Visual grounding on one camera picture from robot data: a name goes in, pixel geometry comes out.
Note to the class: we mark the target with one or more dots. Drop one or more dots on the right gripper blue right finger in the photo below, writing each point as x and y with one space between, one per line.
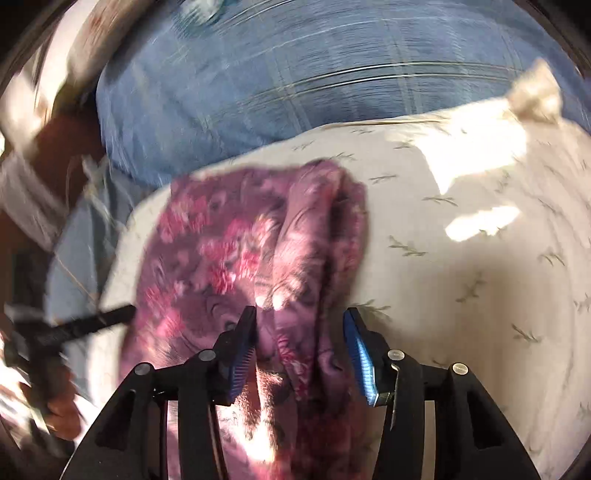
368 351

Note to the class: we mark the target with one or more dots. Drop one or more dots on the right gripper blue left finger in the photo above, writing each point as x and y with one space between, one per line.
234 351

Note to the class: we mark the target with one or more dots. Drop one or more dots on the magenta floral garment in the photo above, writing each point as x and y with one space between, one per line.
287 242

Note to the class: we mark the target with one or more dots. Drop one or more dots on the left hand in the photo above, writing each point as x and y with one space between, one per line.
64 419

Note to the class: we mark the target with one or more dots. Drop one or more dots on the grey cloth on headboard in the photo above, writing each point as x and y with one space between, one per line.
29 202

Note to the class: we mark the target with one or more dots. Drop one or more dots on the cream leaf-print pillow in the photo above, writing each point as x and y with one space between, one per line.
477 252

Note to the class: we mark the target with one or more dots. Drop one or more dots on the grey star-logo pillowcase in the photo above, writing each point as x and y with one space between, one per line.
81 263

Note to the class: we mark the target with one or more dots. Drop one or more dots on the brown wooden headboard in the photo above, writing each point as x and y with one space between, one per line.
57 153

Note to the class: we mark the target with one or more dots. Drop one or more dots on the blue plaid quilt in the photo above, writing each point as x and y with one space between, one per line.
182 93

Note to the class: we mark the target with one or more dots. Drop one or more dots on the striped beige bolster pillow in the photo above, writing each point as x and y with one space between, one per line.
52 52

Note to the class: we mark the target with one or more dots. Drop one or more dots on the white charger with cable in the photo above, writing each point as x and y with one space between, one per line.
103 192

